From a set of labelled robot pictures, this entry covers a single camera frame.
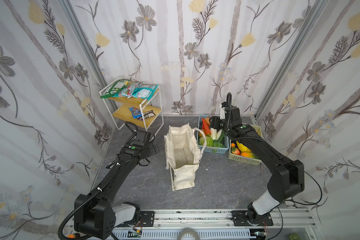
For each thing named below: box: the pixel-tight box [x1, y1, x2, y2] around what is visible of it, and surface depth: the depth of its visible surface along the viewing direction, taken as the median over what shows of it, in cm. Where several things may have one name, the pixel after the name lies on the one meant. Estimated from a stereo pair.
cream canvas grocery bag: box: [164, 123, 207, 191], surface depth 83 cm
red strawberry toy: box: [231, 146, 241, 155], surface depth 95 cm
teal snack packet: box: [132, 84, 160, 101], surface depth 83 cm
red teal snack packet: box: [118, 82, 143, 99], surface depth 83 cm
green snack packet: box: [100, 79, 130, 99], surface depth 85 cm
